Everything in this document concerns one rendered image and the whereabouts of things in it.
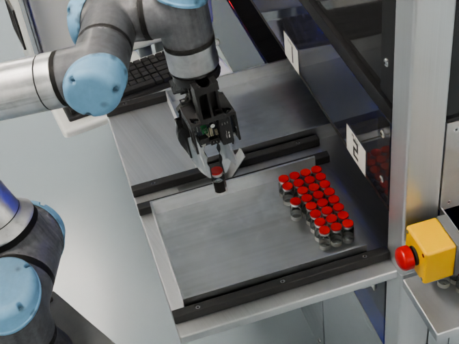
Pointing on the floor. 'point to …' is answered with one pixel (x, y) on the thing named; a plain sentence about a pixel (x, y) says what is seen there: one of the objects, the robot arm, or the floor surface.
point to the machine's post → (416, 142)
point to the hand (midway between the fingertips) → (214, 165)
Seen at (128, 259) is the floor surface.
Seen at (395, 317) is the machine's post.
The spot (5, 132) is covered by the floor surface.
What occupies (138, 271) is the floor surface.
